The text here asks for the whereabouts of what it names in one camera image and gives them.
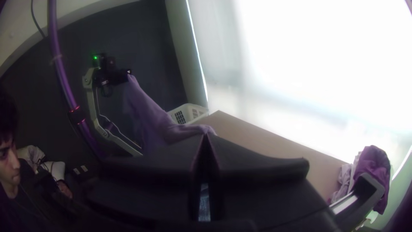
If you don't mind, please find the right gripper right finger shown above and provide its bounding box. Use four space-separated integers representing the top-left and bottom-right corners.
206 133 310 223

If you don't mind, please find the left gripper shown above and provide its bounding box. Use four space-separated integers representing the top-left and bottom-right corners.
92 54 132 88

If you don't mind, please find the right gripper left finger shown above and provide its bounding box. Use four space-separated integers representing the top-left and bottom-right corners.
99 133 207 223

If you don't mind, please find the dark t-shirt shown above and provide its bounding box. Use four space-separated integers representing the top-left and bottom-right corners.
121 73 218 156

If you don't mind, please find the white laundry basket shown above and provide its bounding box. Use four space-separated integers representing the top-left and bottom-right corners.
167 103 209 125

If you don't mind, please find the heap of clothes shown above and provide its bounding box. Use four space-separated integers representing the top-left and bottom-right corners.
327 144 392 216

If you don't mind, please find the person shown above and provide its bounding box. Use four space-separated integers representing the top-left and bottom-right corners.
0 92 75 232

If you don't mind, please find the thick black cable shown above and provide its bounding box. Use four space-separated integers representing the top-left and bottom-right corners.
47 0 107 159

